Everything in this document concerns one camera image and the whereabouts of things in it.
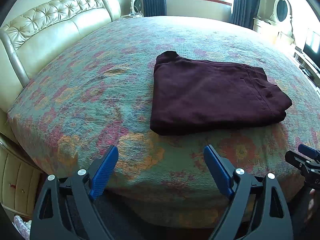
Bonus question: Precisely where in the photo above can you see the person's right hand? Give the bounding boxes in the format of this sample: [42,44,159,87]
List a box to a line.
[307,189,319,220]

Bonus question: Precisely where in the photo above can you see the dark maroon pants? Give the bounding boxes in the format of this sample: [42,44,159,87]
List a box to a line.
[150,51,292,136]

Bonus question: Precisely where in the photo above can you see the dark blue curtain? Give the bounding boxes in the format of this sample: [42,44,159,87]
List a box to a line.
[229,0,260,29]

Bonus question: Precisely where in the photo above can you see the cream bedside cabinet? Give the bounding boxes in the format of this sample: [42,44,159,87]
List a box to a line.
[0,134,42,219]

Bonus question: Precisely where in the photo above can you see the cream tufted headboard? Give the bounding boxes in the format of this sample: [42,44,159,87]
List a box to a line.
[1,0,121,112]

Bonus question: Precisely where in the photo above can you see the white shelf unit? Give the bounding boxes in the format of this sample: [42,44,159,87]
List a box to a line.
[293,46,319,94]

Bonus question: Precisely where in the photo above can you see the white oval vanity mirror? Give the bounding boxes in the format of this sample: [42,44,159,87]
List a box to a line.
[253,0,296,46]

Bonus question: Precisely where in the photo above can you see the floral bedspread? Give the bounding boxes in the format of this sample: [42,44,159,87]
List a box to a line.
[8,16,319,228]

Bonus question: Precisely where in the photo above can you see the black wall television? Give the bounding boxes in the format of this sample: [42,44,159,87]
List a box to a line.
[303,31,320,67]

